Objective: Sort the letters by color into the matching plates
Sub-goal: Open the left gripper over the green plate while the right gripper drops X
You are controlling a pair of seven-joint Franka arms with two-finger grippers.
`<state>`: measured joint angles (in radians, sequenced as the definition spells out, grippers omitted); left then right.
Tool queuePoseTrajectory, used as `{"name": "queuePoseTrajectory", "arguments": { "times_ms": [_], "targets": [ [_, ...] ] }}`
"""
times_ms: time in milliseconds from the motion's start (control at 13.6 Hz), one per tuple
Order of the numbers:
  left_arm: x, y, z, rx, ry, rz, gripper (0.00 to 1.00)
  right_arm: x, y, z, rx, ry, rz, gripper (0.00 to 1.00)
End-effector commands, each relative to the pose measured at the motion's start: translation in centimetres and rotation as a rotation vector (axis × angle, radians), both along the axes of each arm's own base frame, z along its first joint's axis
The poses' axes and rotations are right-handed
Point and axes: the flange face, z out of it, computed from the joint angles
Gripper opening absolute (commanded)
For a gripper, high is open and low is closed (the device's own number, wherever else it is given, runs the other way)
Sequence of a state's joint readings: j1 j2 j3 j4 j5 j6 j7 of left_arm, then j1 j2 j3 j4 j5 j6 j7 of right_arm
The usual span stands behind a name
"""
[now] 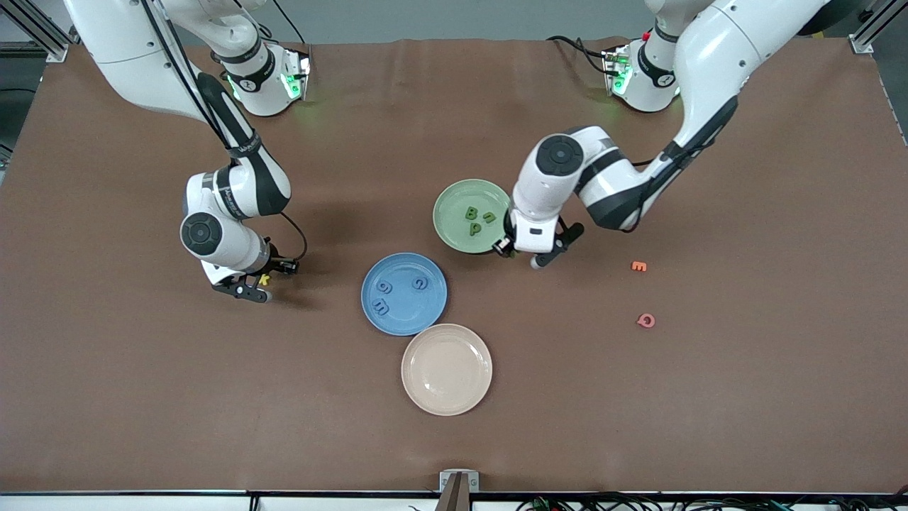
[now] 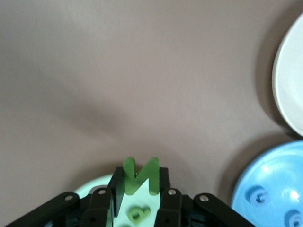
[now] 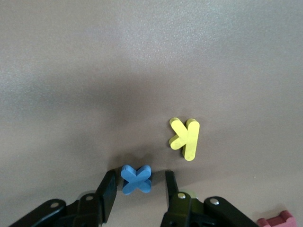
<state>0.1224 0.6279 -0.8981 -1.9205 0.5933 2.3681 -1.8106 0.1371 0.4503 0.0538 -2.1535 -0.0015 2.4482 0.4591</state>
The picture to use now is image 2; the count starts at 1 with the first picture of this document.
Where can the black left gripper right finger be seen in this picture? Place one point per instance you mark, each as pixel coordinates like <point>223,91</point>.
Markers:
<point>165,203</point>

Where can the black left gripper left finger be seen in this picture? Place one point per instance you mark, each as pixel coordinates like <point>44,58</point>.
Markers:
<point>119,189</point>

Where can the green foam letter N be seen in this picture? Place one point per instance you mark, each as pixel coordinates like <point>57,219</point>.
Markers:
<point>129,179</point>

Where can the green foam letter P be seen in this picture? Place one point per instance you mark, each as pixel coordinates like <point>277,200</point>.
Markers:
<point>132,218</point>

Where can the blue foam number six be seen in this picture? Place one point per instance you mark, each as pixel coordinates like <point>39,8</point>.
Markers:
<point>287,218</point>

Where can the light green plate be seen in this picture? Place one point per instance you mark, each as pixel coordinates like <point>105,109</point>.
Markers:
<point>142,201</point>

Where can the blue plate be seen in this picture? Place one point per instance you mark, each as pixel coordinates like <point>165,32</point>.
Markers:
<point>279,170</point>

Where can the brown table cover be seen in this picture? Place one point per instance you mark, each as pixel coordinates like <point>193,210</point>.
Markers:
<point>118,71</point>

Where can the beige plate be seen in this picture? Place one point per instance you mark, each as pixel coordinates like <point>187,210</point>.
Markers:
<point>291,82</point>

